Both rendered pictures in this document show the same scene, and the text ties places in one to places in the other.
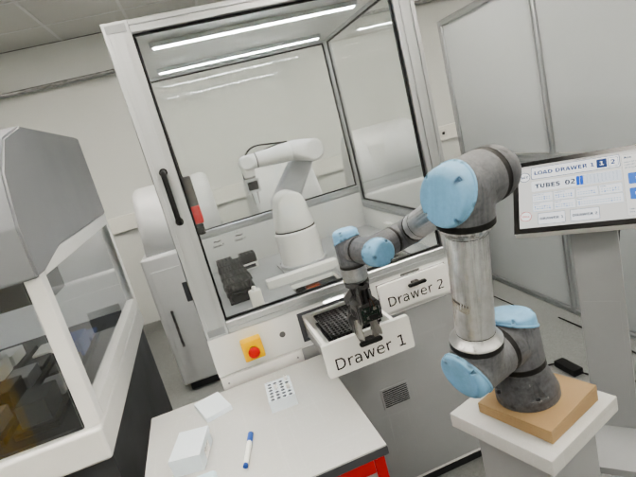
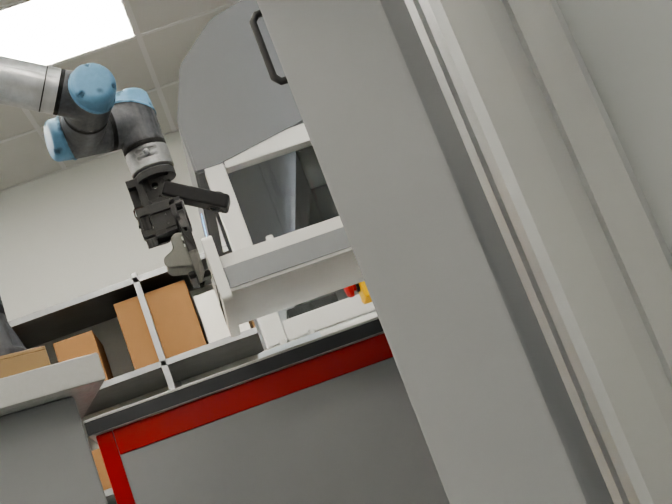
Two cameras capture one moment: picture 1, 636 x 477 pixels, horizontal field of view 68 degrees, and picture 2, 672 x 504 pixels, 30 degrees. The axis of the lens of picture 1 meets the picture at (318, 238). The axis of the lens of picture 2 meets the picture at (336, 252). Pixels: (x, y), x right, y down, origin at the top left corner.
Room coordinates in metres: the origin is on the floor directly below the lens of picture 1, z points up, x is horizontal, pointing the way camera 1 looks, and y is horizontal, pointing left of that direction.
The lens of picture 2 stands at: (1.74, -2.08, 0.37)
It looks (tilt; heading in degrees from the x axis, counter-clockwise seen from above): 14 degrees up; 96
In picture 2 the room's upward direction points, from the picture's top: 21 degrees counter-clockwise
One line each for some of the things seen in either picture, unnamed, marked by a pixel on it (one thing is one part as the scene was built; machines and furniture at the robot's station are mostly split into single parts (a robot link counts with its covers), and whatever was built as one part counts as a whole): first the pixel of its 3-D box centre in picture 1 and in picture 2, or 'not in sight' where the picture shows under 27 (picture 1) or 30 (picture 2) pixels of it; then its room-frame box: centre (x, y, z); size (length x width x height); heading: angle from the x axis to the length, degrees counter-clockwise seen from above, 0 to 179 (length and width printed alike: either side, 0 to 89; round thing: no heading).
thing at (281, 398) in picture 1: (280, 393); (293, 355); (1.36, 0.24, 0.78); 0.12 x 0.08 x 0.04; 10
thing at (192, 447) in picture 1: (191, 450); not in sight; (1.17, 0.49, 0.79); 0.13 x 0.09 x 0.05; 179
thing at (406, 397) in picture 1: (339, 369); not in sight; (2.11, 0.06, 0.40); 1.03 x 0.95 x 0.80; 103
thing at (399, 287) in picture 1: (414, 288); not in sight; (1.70, -0.31, 0.87); 0.29 x 0.02 x 0.11; 103
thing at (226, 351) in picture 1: (313, 280); not in sight; (2.11, 0.07, 0.87); 1.02 x 0.95 x 0.14; 103
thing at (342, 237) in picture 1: (348, 247); (134, 123); (1.29, -0.08, 1.20); 0.09 x 0.08 x 0.11; 30
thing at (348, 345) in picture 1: (368, 345); (221, 289); (1.34, -0.07, 0.87); 0.29 x 0.02 x 0.11; 103
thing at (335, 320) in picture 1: (347, 326); not in sight; (1.53, -0.02, 0.87); 0.22 x 0.18 x 0.06; 13
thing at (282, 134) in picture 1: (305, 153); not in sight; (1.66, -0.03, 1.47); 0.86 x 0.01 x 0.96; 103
